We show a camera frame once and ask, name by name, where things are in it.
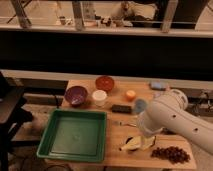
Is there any black rectangular block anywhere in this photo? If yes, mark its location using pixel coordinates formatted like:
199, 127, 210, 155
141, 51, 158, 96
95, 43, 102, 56
111, 105, 132, 113

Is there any bunch of dark grapes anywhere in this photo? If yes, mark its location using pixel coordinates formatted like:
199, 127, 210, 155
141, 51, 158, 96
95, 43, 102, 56
151, 146, 190, 164

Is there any small metal fork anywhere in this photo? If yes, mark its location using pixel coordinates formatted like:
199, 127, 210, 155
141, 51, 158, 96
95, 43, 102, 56
115, 121, 136, 127

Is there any white plastic cup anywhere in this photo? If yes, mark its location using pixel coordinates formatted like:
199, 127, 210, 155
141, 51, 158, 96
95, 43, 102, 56
92, 90, 107, 106

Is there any orange round fruit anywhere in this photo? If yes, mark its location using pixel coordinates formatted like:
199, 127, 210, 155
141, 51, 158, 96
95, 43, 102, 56
125, 90, 136, 101

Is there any yellow banana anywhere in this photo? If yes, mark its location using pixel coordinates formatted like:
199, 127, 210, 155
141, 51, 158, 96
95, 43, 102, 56
119, 136, 156, 151

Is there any green plastic tray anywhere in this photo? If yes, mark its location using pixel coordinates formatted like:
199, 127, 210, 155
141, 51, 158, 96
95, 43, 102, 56
37, 109, 107, 163

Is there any black side table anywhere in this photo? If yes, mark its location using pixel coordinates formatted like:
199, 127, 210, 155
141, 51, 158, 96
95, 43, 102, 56
0, 72, 33, 171

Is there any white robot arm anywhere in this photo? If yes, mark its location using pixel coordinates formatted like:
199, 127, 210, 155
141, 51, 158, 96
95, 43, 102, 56
136, 89, 213, 155

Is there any red-orange bowl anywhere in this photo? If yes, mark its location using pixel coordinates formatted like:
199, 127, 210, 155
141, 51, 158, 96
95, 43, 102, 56
95, 75, 115, 92

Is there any purple bowl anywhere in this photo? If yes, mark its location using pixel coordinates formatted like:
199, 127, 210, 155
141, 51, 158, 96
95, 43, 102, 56
65, 86, 88, 107

